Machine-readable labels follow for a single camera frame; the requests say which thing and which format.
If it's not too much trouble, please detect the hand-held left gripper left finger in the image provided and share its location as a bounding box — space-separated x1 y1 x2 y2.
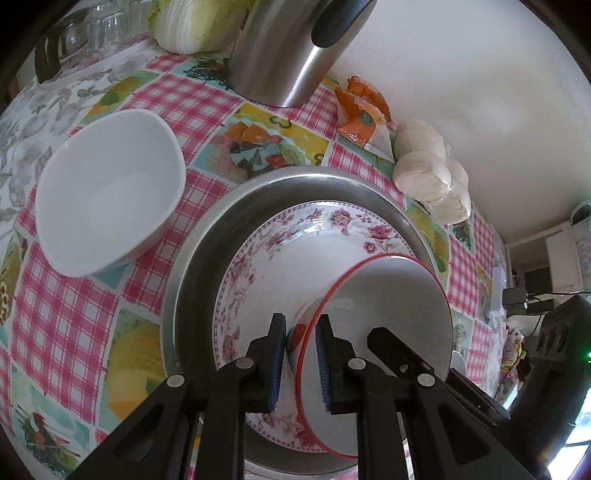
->
78 313 288 480

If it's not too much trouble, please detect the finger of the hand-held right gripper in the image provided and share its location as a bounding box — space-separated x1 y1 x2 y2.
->
367 327 511 430

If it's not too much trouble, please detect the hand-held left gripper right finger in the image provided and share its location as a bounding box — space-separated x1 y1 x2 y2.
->
315 313 536 480

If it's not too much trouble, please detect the strawberry print bowl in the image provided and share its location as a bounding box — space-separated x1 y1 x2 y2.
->
285 255 454 459

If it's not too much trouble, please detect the pink floral plate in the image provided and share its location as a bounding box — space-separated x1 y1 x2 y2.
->
212 200 419 455

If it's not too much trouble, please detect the stainless steel basin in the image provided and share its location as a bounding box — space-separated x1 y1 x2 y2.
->
159 166 451 476

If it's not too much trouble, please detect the black charger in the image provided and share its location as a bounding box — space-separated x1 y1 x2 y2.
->
503 286 541 315

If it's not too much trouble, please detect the white power strip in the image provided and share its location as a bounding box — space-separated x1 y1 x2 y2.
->
492 265 509 319

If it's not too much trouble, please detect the white cutout rack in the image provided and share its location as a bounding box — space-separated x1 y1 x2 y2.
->
545 200 591 289

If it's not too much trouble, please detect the bag of steamed buns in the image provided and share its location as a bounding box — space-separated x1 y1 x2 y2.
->
392 119 472 225

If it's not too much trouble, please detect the pink checked tablecloth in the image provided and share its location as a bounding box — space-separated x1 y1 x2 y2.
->
0 37 509 480

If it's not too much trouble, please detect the orange snack packet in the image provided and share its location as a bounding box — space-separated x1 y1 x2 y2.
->
335 76 400 162

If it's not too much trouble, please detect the small white bowl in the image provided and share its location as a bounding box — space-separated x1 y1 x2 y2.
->
34 109 187 278

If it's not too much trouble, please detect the stainless steel thermos jug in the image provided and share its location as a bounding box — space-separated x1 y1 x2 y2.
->
228 0 377 108

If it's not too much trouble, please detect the napa cabbage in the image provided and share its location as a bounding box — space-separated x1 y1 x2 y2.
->
148 0 252 54

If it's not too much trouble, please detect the clear drinking glass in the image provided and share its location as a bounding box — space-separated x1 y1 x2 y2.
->
88 0 121 47
115 0 151 38

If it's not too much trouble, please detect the dark glass jar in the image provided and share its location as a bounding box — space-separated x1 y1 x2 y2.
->
34 9 93 85

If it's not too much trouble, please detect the long black cable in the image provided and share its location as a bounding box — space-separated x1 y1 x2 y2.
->
526 288 591 302

